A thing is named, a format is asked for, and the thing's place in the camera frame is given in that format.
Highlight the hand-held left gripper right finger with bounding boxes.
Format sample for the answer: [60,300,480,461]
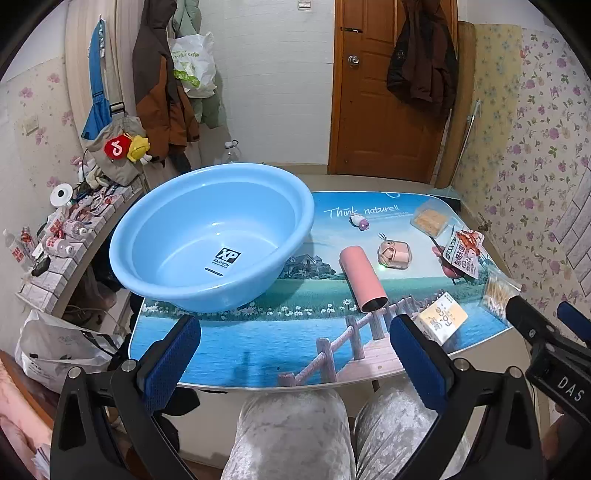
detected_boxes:
[390,315,552,480]

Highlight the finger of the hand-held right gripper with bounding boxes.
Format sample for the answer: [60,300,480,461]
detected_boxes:
[505,295,591,365]
[556,301,591,340]

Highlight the pile of red label bottles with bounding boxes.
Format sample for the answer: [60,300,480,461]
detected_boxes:
[4,189,125,278]

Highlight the grey shoulder bag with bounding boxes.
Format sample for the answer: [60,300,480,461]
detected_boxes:
[85,115,148,185]

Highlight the white green plastic bag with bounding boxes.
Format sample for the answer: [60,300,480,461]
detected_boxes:
[167,33,218,99]

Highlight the dark brown jacket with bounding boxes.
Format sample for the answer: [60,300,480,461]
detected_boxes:
[387,0,459,110]

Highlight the blue bag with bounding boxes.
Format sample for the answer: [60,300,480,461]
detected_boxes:
[82,16,114,141]

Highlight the person's legs in grey pants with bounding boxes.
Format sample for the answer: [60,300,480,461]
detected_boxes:
[228,390,356,480]

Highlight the crayfish print snack packet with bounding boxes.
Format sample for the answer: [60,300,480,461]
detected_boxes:
[441,227,485,280]

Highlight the yellow plush pendant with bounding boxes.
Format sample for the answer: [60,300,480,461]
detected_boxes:
[127,134,153,164]

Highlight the red plush pendant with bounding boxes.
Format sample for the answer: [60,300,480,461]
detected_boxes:
[104,131,132,162]

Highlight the bag of cotton swabs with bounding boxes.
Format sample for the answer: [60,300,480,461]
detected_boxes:
[480,268,522,319]

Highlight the brick pattern shelf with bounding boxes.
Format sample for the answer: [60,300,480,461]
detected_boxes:
[16,178,146,319]

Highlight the person's right leg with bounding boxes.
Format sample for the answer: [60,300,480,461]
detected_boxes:
[353,383,453,480]

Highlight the pale green jacket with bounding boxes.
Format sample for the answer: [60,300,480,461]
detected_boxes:
[168,0,222,130]

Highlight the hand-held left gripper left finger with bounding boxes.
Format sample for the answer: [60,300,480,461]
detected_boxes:
[50,314,202,480]

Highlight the teal broom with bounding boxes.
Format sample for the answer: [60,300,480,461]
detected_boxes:
[450,99,482,190]

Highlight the clear plastic box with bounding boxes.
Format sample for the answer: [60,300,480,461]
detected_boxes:
[411,208,451,236]

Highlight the brown orange jacket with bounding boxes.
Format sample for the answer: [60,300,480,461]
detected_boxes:
[132,0,200,174]

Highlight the landscape printed desktop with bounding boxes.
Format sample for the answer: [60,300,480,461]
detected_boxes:
[127,190,525,393]

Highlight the white shopping bag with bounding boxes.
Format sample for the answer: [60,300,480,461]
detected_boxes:
[15,310,124,381]

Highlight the brown wooden door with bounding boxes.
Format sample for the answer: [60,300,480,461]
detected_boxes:
[329,0,460,183]

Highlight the yellow white small box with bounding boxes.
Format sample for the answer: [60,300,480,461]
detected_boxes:
[412,291,469,346]

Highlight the light blue plastic basin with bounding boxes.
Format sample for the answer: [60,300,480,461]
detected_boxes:
[109,162,315,313]

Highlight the pink cylinder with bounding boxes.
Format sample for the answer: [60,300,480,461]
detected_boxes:
[339,246,387,313]

